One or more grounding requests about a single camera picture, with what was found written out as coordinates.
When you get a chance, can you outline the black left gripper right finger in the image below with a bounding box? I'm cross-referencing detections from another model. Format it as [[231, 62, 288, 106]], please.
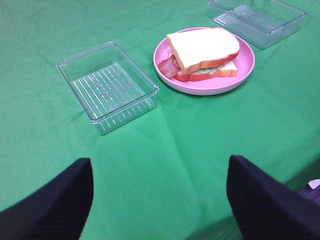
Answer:
[[226, 155, 320, 240]]

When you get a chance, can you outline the bread slice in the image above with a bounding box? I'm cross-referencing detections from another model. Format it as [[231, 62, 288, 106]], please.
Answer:
[[174, 61, 238, 82], [166, 27, 240, 75]]

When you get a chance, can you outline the white scrap on floor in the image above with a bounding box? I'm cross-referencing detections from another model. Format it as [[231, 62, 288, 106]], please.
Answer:
[[308, 178, 320, 190]]

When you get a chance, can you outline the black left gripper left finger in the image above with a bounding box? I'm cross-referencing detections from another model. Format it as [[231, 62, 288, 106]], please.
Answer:
[[0, 158, 94, 240]]

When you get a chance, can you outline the right clear plastic tray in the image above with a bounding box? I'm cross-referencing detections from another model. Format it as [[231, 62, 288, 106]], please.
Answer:
[[208, 0, 307, 50]]

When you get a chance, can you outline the green lettuce leaf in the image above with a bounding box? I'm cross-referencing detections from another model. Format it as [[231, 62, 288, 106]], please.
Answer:
[[193, 65, 224, 75]]

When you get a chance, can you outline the pink round plate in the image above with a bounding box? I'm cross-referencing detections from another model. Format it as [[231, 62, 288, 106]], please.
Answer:
[[153, 27, 256, 96]]

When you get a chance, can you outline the bacon strip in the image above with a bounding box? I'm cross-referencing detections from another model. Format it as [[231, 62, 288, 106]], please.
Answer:
[[158, 55, 181, 79]]

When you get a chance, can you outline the left clear plastic tray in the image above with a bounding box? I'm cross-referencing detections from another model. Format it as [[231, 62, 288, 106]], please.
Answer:
[[57, 41, 159, 135]]

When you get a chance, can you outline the clear plastic tray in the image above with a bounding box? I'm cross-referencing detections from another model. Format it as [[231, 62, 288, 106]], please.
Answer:
[[57, 41, 159, 135], [208, 0, 307, 50]]

